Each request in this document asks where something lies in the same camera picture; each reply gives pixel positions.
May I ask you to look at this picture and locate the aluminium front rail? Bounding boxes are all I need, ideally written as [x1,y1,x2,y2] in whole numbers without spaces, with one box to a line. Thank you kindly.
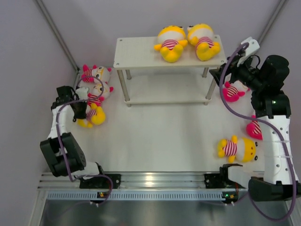
[37,171,294,190]

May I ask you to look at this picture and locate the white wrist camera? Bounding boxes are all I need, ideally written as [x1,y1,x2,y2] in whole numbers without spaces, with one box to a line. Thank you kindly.
[75,87,89,100]
[237,36,260,66]

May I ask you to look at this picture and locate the grey slotted cable duct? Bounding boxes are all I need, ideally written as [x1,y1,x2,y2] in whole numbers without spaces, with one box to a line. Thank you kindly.
[47,191,230,201]

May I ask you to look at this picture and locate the pink toy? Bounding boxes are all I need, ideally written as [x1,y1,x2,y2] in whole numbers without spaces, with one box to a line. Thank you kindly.
[87,82,114,106]
[81,65,112,83]
[222,81,250,103]

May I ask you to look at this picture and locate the right aluminium frame post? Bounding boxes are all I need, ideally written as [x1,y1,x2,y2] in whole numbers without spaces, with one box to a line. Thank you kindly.
[260,0,288,39]

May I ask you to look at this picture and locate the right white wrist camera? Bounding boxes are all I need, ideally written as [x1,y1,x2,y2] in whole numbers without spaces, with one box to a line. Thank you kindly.
[237,36,260,66]

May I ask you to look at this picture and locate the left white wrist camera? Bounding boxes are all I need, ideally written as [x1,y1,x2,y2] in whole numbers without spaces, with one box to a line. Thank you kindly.
[75,87,89,100]

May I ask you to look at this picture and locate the yellow toy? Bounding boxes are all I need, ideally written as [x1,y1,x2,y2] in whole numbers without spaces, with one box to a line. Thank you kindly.
[217,135,258,163]
[187,24,221,61]
[154,25,188,63]
[77,103,106,128]

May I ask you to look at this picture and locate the pink toy top right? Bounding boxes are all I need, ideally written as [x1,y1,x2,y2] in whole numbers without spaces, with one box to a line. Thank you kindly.
[222,81,250,103]

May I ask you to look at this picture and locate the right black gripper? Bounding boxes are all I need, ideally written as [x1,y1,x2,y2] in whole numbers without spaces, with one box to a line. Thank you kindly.
[208,53,264,92]

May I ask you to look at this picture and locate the white two-tier shelf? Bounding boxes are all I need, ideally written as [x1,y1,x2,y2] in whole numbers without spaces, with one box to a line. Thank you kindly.
[113,37,226,107]

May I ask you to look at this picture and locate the pink toy top left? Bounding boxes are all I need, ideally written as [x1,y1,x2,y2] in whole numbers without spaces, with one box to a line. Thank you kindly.
[81,65,112,83]

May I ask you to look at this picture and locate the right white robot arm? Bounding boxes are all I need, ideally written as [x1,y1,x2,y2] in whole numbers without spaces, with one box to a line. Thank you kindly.
[209,55,301,202]

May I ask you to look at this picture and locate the aluminium frame post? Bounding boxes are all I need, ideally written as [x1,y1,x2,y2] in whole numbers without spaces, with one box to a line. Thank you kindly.
[35,0,80,73]
[260,0,288,39]

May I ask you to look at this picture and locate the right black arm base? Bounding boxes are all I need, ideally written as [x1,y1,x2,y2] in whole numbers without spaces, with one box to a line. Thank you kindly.
[204,163,243,189]

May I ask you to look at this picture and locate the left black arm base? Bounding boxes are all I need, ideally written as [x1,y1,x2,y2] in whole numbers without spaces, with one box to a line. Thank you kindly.
[79,174,121,189]

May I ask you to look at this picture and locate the left aluminium frame post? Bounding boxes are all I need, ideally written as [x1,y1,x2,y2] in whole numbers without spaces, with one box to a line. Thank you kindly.
[35,0,80,73]

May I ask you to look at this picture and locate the pink toy right glasses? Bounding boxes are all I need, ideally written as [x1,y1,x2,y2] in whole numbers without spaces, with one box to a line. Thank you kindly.
[246,120,262,140]

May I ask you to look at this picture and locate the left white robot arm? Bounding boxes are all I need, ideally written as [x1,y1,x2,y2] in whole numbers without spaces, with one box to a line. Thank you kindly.
[40,86,106,188]

